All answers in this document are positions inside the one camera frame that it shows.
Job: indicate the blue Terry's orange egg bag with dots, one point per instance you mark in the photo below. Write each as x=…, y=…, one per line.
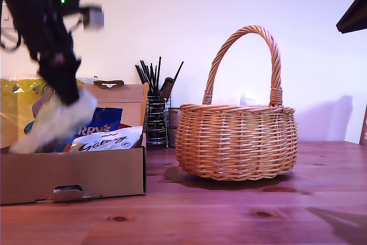
x=109, y=118

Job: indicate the thin black stick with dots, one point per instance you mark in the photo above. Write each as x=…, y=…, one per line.
x=144, y=73
x=152, y=75
x=140, y=77
x=159, y=73
x=177, y=72

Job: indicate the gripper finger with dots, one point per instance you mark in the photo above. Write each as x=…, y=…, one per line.
x=61, y=81
x=355, y=15

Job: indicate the clear measuring jar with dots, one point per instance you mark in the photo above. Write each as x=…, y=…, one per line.
x=173, y=130

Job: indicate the brown cardboard box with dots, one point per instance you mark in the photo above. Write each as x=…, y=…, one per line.
x=86, y=170

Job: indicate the white Galaxy egg bag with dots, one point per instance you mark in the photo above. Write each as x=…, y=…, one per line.
x=109, y=141

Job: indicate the white green chocolate egg bag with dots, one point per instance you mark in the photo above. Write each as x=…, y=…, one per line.
x=57, y=124

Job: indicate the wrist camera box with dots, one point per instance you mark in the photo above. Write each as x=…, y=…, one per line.
x=96, y=17

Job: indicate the yellow plastic bag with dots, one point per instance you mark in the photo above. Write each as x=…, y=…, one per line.
x=14, y=107

